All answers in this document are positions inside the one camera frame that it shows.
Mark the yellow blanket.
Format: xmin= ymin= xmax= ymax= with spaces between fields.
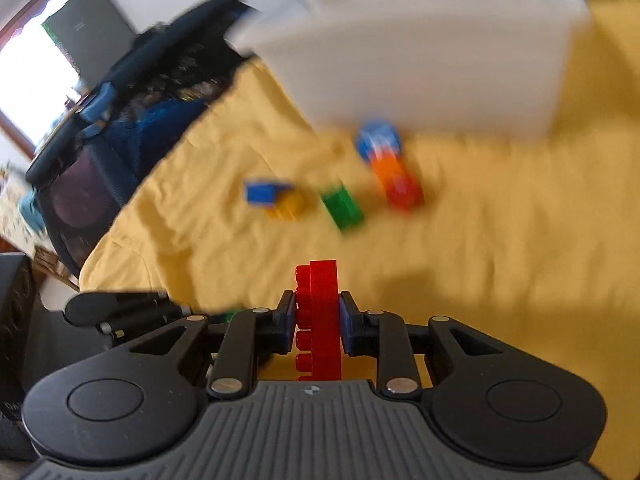
xmin=80 ymin=0 xmax=640 ymax=480

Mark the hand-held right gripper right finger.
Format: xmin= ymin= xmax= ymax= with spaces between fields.
xmin=339 ymin=291 xmax=506 ymax=401

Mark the yellow building brick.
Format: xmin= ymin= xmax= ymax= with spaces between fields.
xmin=267 ymin=192 xmax=307 ymax=222

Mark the blue building brick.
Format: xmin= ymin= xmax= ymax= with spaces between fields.
xmin=244 ymin=180 xmax=294 ymax=209
xmin=356 ymin=121 xmax=404 ymax=159

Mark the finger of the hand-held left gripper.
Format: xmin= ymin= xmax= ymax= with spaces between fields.
xmin=65 ymin=290 xmax=171 ymax=327
xmin=97 ymin=304 xmax=194 ymax=339

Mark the orange building brick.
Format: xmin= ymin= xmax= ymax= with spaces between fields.
xmin=370 ymin=154 xmax=407 ymax=191

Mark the dark blue stroller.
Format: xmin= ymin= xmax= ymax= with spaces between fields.
xmin=25 ymin=0 xmax=261 ymax=279

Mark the translucent white storage bin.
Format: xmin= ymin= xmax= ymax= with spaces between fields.
xmin=227 ymin=0 xmax=592 ymax=142

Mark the long red building brick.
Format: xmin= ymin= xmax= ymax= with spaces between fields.
xmin=294 ymin=259 xmax=345 ymax=382

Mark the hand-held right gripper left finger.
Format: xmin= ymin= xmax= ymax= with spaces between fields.
xmin=127 ymin=290 xmax=297 ymax=401

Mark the green building brick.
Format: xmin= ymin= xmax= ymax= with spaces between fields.
xmin=320 ymin=185 xmax=366 ymax=234

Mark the bright window with curtain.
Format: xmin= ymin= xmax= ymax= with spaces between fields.
xmin=0 ymin=0 xmax=84 ymax=147

